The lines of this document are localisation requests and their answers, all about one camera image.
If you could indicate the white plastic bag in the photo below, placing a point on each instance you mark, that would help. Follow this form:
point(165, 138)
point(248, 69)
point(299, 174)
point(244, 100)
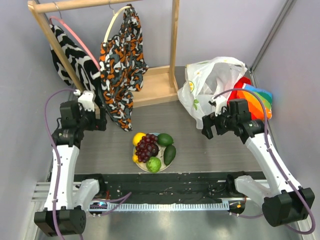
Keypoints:
point(205, 79)

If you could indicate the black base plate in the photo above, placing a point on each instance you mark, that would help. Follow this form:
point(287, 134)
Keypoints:
point(171, 188)

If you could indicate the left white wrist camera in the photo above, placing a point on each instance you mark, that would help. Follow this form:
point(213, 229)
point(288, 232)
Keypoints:
point(86, 98)

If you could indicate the wooden clothes rack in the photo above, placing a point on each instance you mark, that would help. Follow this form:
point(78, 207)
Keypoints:
point(159, 83)

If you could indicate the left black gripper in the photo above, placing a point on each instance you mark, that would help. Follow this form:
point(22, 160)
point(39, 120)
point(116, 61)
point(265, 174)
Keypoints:
point(97, 124)

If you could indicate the rainbow striped cloth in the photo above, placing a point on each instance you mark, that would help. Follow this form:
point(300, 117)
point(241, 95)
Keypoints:
point(254, 104)

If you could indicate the green fake fruit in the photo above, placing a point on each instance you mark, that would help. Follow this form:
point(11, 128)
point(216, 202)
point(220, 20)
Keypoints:
point(164, 139)

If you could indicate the yellow fake lemon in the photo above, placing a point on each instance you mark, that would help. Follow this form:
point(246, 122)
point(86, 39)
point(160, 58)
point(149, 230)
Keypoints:
point(137, 138)

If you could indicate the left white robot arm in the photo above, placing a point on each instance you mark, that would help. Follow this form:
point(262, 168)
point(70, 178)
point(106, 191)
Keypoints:
point(65, 210)

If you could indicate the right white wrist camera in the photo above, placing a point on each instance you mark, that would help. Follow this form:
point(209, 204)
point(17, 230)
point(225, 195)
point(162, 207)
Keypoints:
point(218, 102)

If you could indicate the green fake avocado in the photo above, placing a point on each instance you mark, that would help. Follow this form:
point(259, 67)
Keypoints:
point(169, 154)

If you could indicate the cream clothes hanger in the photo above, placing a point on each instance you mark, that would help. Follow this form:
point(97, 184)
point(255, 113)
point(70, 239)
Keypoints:
point(115, 16)

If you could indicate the light green fake apple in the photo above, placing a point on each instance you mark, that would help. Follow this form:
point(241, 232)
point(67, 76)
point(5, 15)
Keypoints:
point(153, 165)

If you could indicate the aluminium rail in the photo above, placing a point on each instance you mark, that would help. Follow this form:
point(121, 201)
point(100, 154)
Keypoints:
point(41, 191)

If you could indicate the orange grey camouflage cloth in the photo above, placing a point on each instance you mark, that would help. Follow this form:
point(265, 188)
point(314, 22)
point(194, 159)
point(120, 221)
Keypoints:
point(122, 67)

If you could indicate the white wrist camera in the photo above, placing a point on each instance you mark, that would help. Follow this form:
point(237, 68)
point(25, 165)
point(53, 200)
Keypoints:
point(218, 102)
point(86, 98)

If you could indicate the black white zebra cloth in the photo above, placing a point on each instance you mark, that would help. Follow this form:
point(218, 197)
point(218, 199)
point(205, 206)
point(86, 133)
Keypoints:
point(82, 64)

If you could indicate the red white cloth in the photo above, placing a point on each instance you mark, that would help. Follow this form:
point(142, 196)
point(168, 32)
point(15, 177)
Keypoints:
point(239, 84)

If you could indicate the blue cream ceramic plate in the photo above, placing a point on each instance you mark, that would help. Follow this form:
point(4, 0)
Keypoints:
point(160, 155)

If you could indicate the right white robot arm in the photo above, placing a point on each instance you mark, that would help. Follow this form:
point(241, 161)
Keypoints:
point(284, 201)

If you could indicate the dark red fake grapes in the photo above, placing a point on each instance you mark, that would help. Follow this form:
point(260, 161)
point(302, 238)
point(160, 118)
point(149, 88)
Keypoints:
point(146, 148)

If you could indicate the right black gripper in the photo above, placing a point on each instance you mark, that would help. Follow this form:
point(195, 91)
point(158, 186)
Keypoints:
point(208, 125)

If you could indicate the white slotted cable duct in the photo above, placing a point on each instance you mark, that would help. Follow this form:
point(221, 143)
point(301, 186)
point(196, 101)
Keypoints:
point(130, 207)

